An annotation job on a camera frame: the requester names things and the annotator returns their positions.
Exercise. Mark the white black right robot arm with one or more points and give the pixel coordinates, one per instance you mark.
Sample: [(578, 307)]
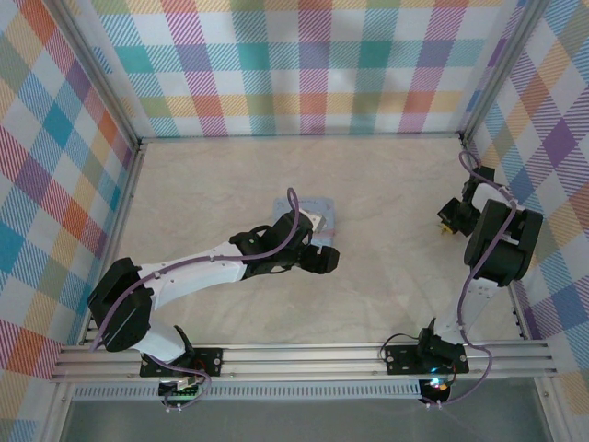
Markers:
[(497, 248)]

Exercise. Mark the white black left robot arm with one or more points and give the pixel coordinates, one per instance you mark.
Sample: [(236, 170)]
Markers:
[(193, 271)]

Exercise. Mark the black controller with LED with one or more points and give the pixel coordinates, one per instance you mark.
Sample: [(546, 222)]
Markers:
[(436, 389)]

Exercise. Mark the green circuit board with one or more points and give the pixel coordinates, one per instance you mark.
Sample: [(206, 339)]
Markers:
[(181, 389)]

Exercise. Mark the aluminium back rail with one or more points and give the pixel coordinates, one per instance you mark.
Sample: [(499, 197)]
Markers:
[(299, 136)]

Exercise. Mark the aluminium front rail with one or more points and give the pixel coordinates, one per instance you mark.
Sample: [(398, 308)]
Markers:
[(299, 359)]

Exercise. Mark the aluminium right corner post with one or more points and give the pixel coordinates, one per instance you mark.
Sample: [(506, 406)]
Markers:
[(501, 69)]

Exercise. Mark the aluminium corner post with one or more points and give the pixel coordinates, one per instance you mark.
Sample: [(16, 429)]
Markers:
[(501, 69), (99, 73)]

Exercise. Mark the aluminium left side rail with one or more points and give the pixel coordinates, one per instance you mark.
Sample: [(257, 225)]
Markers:
[(133, 175)]

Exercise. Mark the aluminium frame leg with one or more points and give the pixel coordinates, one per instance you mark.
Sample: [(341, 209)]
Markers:
[(57, 414), (547, 414)]

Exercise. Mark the aluminium left corner post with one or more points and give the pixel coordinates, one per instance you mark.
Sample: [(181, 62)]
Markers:
[(99, 73)]

